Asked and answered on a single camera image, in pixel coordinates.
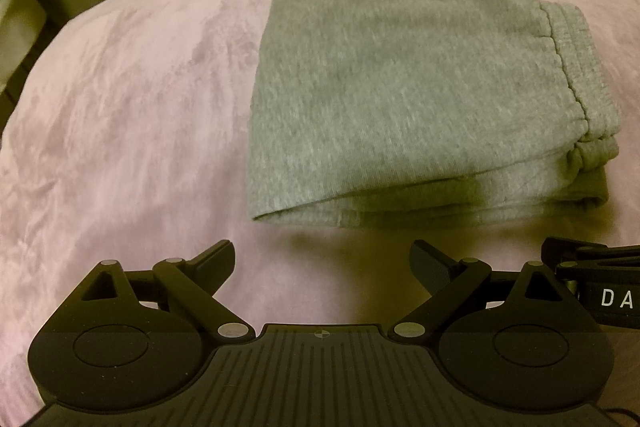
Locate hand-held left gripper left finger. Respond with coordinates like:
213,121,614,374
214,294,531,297
74,238,257,344

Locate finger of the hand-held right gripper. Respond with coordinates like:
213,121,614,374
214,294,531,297
541,237,640,266
556,259,640,281

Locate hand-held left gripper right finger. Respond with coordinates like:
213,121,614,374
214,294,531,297
394,240,568,345

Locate grey sweat pants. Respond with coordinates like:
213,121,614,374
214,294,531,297
246,0,622,229

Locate pink plush blanket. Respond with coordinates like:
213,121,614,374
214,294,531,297
0,0,640,427

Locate white fabric bin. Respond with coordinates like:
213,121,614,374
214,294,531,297
0,0,48,75

